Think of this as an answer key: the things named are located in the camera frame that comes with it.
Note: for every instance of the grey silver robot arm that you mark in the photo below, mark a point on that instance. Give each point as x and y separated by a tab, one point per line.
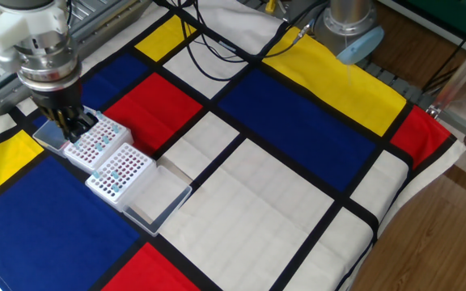
43	64

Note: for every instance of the yellow plastic clamp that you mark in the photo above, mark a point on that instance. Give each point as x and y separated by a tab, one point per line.
270	5

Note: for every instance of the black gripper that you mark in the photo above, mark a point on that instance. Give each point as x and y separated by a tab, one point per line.
59	101

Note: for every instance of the aluminium profile frame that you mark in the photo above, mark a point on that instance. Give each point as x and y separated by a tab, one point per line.
463	70

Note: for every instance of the white pipette tip box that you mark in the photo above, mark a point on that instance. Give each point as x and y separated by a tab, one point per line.
136	184
113	153

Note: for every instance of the colour block tablecloth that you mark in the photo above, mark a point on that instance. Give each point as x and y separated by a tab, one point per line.
277	129

